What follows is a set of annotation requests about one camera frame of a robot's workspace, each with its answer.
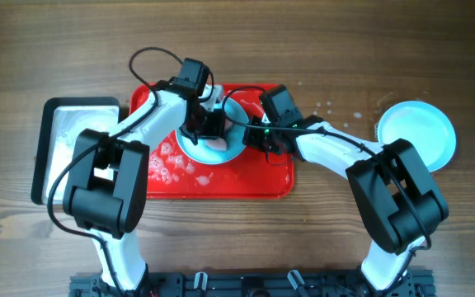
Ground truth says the pink green sponge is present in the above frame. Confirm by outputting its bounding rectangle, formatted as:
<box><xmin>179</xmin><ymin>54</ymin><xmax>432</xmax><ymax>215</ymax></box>
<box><xmin>205</xmin><ymin>138</ymin><xmax>228</xmax><ymax>152</ymax></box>

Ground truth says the light blue plate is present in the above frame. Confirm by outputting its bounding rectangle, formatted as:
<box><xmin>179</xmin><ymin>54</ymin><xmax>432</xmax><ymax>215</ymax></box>
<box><xmin>175</xmin><ymin>97</ymin><xmax>248</xmax><ymax>165</ymax></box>
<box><xmin>375</xmin><ymin>101</ymin><xmax>457</xmax><ymax>172</ymax></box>

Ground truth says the red plastic tray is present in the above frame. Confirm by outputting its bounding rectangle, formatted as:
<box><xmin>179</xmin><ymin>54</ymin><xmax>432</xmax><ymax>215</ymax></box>
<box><xmin>129</xmin><ymin>82</ymin><xmax>295</xmax><ymax>200</ymax></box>

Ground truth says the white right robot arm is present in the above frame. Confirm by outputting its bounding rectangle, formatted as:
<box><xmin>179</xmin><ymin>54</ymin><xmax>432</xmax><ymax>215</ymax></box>
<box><xmin>243</xmin><ymin>85</ymin><xmax>449</xmax><ymax>295</ymax></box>

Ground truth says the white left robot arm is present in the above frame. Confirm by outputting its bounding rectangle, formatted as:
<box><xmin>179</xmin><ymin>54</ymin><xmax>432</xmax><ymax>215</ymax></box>
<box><xmin>60</xmin><ymin>59</ymin><xmax>224</xmax><ymax>296</ymax></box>

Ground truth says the black soapy water tray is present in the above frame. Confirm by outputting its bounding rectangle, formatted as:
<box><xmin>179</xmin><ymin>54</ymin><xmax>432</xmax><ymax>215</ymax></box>
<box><xmin>31</xmin><ymin>97</ymin><xmax>120</xmax><ymax>205</ymax></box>

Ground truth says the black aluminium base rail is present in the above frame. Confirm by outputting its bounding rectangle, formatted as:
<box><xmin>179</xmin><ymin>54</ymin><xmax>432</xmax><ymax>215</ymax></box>
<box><xmin>68</xmin><ymin>268</ymin><xmax>435</xmax><ymax>297</ymax></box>

